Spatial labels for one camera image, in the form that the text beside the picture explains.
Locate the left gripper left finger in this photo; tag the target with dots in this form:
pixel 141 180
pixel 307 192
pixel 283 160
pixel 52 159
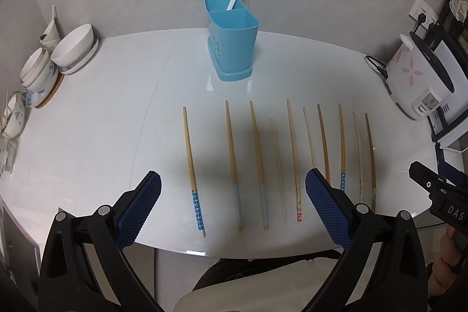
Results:
pixel 67 282

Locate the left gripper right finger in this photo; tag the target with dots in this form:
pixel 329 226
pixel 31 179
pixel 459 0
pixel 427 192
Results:
pixel 381 267

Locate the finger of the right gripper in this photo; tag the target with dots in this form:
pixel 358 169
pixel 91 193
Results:
pixel 426 178

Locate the dark bamboo chopstick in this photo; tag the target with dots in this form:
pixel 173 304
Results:
pixel 373 178

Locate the pale chopstick patterned end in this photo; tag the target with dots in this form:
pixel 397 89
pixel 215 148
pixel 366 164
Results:
pixel 359 158

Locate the bamboo chopstick blue band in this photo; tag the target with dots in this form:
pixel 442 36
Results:
pixel 343 160

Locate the brown bamboo chopstick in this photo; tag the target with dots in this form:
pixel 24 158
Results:
pixel 324 143

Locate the pale plain wooden chopstick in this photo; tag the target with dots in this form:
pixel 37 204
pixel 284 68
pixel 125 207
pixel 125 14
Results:
pixel 279 170

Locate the bamboo chopstick blue star end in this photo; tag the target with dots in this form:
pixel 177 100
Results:
pixel 192 177

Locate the bamboo chopstick pale grey end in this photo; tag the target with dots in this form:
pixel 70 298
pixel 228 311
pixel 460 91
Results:
pixel 260 170

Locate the chopstick red patterned end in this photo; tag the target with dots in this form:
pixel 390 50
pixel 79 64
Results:
pixel 297 187

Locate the pale thin wooden chopstick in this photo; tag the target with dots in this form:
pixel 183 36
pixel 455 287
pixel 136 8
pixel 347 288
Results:
pixel 309 135

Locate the person right hand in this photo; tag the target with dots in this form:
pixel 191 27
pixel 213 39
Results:
pixel 442 277

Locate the white rice cooker pink flowers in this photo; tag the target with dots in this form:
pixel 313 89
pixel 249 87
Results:
pixel 417 80

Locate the white patterned cup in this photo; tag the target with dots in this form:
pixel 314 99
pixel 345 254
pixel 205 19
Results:
pixel 14 116

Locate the wooden round tray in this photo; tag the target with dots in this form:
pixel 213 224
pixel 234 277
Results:
pixel 45 99

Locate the white plate under bowl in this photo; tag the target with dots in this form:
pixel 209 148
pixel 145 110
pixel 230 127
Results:
pixel 80 62

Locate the large white bowl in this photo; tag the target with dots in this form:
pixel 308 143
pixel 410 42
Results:
pixel 73 46

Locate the white pitcher jug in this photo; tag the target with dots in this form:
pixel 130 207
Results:
pixel 50 38

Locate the blue plastic utensil holder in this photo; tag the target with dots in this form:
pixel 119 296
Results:
pixel 231 41

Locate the right wall socket with plug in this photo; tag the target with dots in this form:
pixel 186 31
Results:
pixel 421 7

